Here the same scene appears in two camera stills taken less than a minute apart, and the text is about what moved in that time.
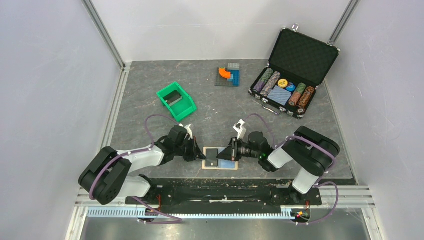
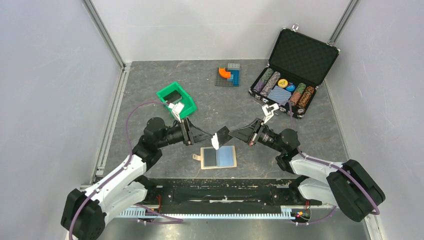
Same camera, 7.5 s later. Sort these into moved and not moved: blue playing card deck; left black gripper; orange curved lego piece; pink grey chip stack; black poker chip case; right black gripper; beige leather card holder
Moved: right black gripper; left black gripper
Not moved: black poker chip case; beige leather card holder; blue playing card deck; orange curved lego piece; pink grey chip stack
